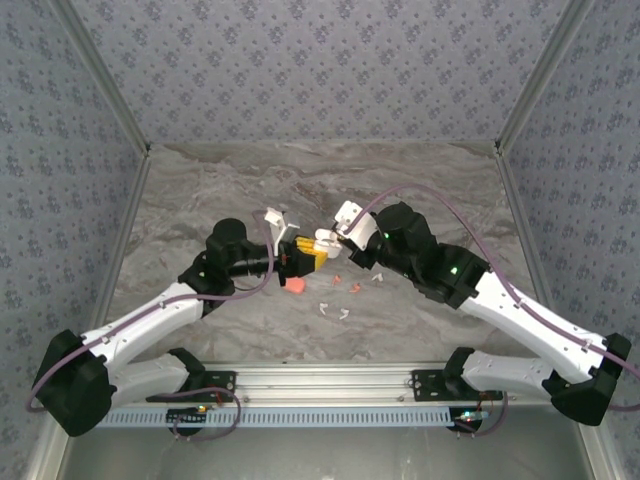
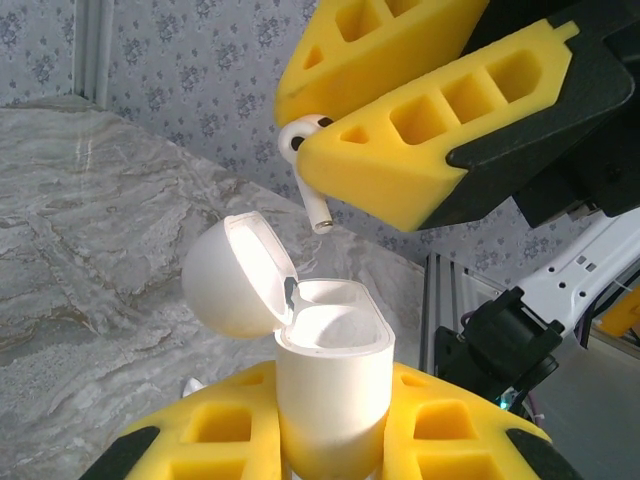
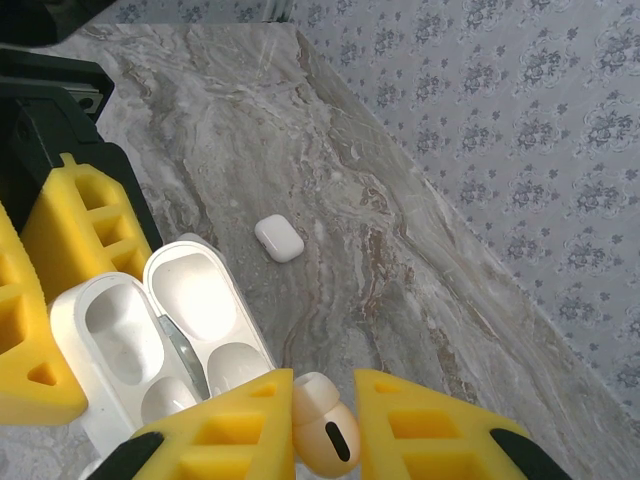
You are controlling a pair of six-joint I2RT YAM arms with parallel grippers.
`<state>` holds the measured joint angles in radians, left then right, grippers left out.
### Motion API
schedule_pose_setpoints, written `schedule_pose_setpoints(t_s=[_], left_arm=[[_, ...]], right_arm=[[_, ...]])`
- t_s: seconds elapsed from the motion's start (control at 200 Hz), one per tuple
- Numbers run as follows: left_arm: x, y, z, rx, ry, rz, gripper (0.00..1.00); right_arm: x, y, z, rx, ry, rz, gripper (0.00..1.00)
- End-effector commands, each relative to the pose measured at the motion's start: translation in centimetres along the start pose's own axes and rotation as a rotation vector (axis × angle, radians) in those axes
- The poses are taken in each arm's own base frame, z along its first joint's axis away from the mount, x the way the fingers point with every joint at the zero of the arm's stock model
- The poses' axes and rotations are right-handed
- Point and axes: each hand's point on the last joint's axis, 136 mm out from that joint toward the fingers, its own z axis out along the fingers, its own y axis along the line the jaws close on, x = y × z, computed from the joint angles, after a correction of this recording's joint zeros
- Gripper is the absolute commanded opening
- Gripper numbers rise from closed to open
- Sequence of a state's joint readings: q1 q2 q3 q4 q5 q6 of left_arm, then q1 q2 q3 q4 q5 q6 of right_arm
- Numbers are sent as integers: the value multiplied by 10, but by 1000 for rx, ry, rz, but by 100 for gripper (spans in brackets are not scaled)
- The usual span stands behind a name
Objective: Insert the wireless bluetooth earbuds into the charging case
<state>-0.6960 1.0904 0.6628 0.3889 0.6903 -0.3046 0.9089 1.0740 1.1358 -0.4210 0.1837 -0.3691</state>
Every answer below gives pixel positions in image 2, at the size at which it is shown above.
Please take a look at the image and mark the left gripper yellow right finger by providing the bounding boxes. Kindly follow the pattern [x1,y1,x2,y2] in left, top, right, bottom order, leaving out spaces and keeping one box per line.
[384,362,584,480]

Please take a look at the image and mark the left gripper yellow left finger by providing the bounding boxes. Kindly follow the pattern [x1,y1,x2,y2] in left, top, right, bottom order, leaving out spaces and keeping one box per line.
[77,358,289,480]

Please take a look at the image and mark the white earbud charging case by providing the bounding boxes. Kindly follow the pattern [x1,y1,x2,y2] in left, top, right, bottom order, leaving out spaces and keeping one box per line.
[180,209,397,480]

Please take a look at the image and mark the yellow plastic block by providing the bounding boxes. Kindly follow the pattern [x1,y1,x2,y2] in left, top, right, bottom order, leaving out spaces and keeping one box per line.
[597,292,640,349]

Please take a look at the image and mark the aluminium frame post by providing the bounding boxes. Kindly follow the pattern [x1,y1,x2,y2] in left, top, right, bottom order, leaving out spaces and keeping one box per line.
[73,0,110,109]

